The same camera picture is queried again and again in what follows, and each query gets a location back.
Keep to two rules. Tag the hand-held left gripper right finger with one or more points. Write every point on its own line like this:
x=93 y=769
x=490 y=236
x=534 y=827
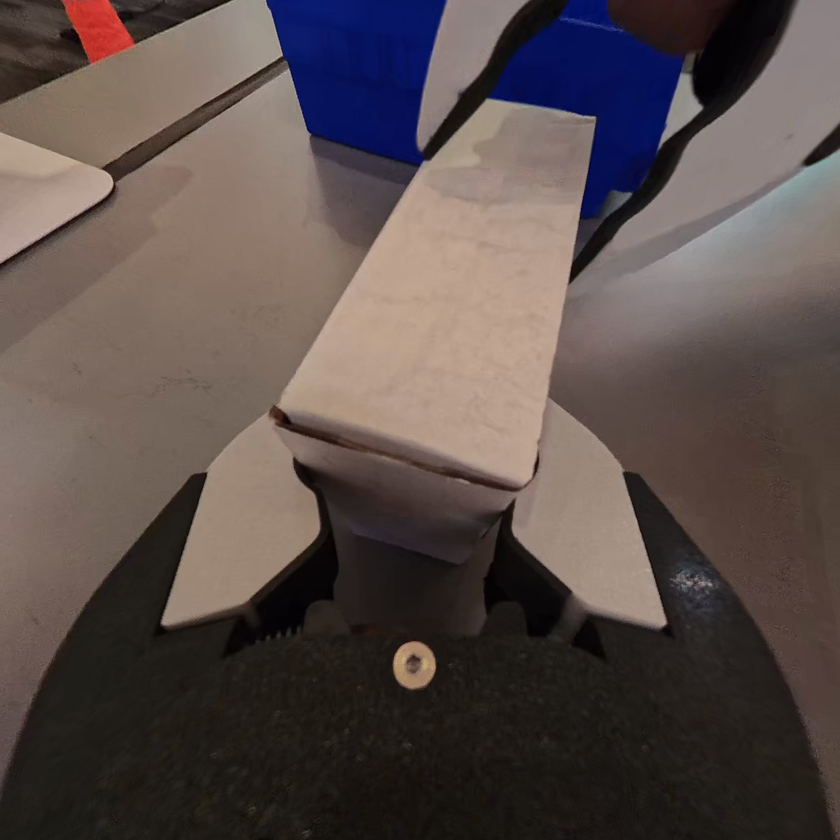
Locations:
x=584 y=531

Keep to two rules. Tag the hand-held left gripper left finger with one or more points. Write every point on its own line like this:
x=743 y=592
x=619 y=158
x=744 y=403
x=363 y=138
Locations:
x=243 y=531

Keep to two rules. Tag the person's right hand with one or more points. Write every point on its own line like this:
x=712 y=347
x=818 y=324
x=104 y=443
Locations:
x=669 y=23

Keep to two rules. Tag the wooden document stand white base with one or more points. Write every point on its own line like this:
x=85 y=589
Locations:
x=46 y=190

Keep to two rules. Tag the white cardboard mailer box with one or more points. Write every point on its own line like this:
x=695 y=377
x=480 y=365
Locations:
x=446 y=295

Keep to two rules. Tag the orange grey striped post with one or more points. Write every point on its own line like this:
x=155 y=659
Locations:
x=98 y=29

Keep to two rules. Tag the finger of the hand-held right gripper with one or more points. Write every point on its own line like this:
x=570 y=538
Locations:
x=768 y=131
x=459 y=46

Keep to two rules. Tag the blue plastic storage bin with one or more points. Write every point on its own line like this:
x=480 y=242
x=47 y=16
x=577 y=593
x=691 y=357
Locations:
x=354 y=65

